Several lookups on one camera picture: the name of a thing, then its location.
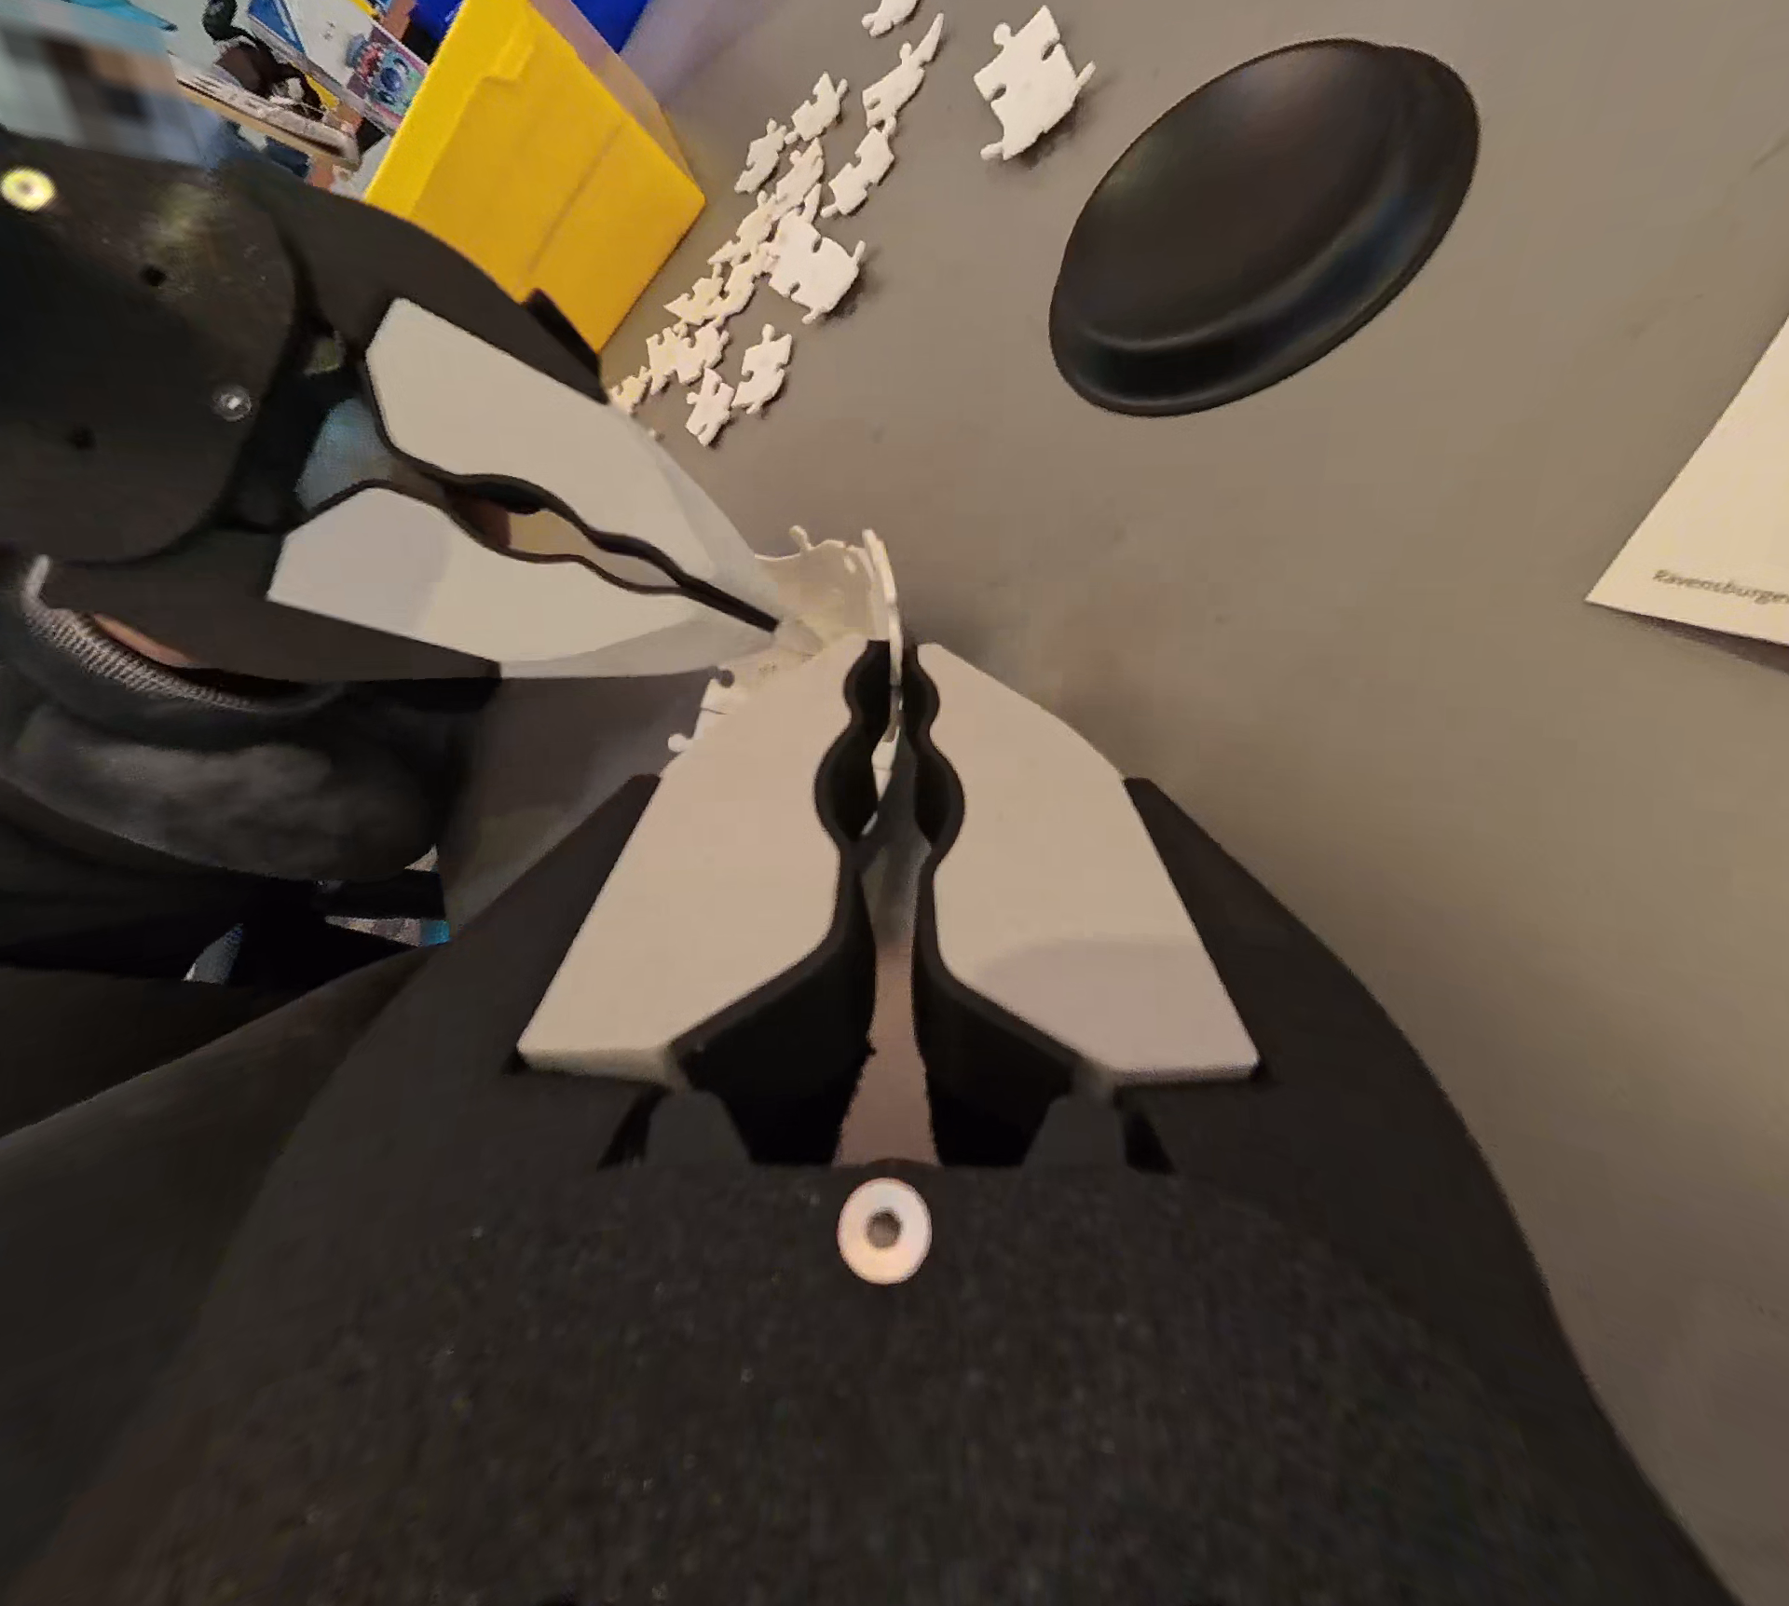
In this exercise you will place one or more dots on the joined white puzzle piece pair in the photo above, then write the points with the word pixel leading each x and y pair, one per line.
pixel 1031 83

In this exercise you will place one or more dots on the white printed box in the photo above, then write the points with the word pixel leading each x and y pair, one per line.
pixel 328 27

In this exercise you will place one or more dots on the yellow plastic bin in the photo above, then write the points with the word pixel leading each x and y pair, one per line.
pixel 516 154

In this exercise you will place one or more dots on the pile of white puzzle pieces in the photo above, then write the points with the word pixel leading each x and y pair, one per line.
pixel 811 266

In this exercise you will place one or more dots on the black round stand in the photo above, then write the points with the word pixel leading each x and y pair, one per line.
pixel 1258 223

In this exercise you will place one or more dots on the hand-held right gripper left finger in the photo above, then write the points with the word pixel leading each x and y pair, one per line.
pixel 699 908

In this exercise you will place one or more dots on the curved assembled puzzle section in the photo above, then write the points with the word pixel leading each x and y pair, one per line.
pixel 846 594

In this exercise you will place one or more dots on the white printed paper sheet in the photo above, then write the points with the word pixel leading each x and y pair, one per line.
pixel 1718 517

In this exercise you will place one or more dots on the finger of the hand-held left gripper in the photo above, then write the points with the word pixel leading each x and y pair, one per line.
pixel 559 433
pixel 461 594

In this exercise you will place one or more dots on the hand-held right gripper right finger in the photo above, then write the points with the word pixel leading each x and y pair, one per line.
pixel 1075 921

